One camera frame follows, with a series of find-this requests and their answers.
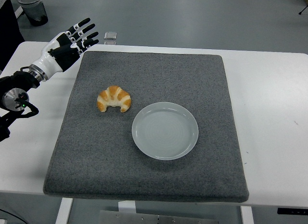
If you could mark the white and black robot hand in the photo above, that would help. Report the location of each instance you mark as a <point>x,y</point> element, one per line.
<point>45,61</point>

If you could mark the golden croissant bread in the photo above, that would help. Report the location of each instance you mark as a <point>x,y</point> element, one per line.
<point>113,94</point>

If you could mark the pale grey round plate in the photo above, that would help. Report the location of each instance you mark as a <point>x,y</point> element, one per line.
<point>164,137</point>

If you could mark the black bin with clear liner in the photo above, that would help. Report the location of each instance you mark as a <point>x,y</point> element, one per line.
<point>36,12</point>

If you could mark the person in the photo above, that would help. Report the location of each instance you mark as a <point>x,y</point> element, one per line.
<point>7,29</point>

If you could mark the small clear floor box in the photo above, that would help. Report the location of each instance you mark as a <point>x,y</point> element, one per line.
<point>110,35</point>

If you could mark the grey felt mat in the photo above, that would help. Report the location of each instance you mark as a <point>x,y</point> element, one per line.
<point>144,77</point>

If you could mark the white table leg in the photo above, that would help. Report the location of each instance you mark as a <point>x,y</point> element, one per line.
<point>246,216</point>
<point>63,212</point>

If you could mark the black tripod leg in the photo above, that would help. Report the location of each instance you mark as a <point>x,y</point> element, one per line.
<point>303,11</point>

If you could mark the black table control panel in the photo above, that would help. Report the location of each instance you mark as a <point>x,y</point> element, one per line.
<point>292,211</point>

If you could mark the white table bracket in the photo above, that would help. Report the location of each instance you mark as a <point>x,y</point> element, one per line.
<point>126,207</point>

